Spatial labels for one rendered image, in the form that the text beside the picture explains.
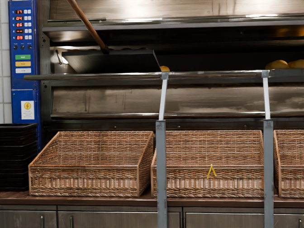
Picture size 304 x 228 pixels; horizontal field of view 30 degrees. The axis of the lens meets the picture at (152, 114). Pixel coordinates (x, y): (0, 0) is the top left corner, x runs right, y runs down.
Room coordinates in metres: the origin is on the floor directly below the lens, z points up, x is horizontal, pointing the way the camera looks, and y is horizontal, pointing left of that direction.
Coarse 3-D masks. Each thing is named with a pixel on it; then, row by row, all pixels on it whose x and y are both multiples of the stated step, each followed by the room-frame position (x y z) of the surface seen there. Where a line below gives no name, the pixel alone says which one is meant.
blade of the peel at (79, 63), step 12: (72, 60) 3.44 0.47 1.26; (84, 60) 3.44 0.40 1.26; (96, 60) 3.43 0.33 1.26; (108, 60) 3.42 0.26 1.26; (120, 60) 3.42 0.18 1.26; (132, 60) 3.41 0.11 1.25; (144, 60) 3.40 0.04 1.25; (156, 60) 3.40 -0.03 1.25; (84, 72) 3.67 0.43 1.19; (96, 72) 3.66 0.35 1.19; (108, 72) 3.65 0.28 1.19; (120, 72) 3.65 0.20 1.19
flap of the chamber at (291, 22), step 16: (48, 32) 3.11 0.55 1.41; (64, 32) 3.10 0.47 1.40; (80, 32) 3.10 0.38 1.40; (96, 32) 3.09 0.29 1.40; (112, 32) 3.09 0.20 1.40; (128, 32) 3.08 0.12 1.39; (144, 32) 3.08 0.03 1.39; (160, 32) 3.07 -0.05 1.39; (176, 32) 3.07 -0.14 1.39; (192, 32) 3.06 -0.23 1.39; (208, 32) 3.05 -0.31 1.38; (224, 32) 3.05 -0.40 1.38; (256, 32) 3.04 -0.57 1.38; (272, 32) 3.03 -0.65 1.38; (288, 32) 3.03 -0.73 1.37
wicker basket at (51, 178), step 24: (48, 144) 3.02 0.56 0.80; (96, 144) 3.15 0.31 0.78; (120, 144) 3.13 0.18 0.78; (144, 144) 3.12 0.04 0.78; (48, 168) 2.74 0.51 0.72; (72, 168) 2.72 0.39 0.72; (96, 168) 2.70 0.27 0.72; (120, 168) 2.68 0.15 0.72; (144, 168) 2.83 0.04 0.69; (48, 192) 2.74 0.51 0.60; (72, 192) 2.72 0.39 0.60; (96, 192) 2.70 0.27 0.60; (120, 192) 2.68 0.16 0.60
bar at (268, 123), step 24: (144, 72) 2.80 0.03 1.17; (168, 72) 2.78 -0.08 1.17; (192, 72) 2.76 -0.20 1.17; (216, 72) 2.74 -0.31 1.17; (240, 72) 2.72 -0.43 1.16; (264, 72) 2.70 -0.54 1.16; (264, 96) 2.61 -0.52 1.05; (264, 120) 2.49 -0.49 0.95; (264, 144) 2.49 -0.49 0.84; (264, 168) 2.49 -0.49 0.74; (264, 192) 2.49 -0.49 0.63; (264, 216) 2.50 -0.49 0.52
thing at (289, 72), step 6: (270, 72) 3.07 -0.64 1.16; (276, 72) 3.07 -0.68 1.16; (282, 72) 3.06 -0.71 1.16; (288, 72) 3.06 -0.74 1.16; (294, 72) 3.05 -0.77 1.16; (300, 72) 3.05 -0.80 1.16; (138, 78) 3.17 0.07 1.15; (144, 78) 3.17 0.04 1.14; (150, 78) 3.16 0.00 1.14; (156, 78) 3.16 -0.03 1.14; (174, 78) 3.15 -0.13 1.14; (180, 78) 3.14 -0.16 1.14
